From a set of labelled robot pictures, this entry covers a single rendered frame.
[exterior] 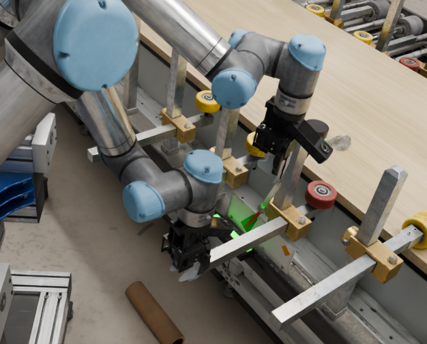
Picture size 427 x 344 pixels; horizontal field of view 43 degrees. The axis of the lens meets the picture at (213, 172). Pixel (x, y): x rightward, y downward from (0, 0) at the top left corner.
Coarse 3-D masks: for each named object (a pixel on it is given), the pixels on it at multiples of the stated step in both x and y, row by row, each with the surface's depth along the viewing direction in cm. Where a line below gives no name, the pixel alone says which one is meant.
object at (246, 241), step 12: (312, 216) 145; (264, 228) 136; (276, 228) 136; (240, 240) 131; (252, 240) 132; (264, 240) 135; (216, 252) 127; (228, 252) 128; (240, 252) 131; (216, 264) 127
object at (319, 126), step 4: (308, 120) 131; (312, 120) 131; (316, 120) 131; (312, 124) 130; (316, 124) 130; (320, 124) 130; (324, 124) 130; (316, 128) 128; (320, 128) 129; (324, 128) 129; (320, 132) 128
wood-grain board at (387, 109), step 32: (192, 0) 229; (224, 0) 234; (256, 0) 239; (288, 0) 244; (224, 32) 209; (256, 32) 213; (288, 32) 217; (320, 32) 222; (352, 64) 203; (384, 64) 207; (256, 96) 176; (320, 96) 182; (352, 96) 184; (384, 96) 188; (416, 96) 191; (352, 128) 169; (384, 128) 172; (416, 128) 174; (352, 160) 156; (384, 160) 158; (416, 160) 160; (352, 192) 145; (416, 192) 148; (416, 256) 130
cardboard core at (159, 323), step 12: (132, 288) 212; (144, 288) 213; (132, 300) 211; (144, 300) 208; (144, 312) 206; (156, 312) 205; (156, 324) 202; (168, 324) 201; (168, 336) 198; (180, 336) 198
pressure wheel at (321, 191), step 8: (312, 184) 144; (320, 184) 145; (328, 184) 145; (312, 192) 141; (320, 192) 142; (328, 192) 143; (336, 192) 143; (312, 200) 141; (320, 200) 140; (328, 200) 140; (320, 208) 142; (328, 208) 142
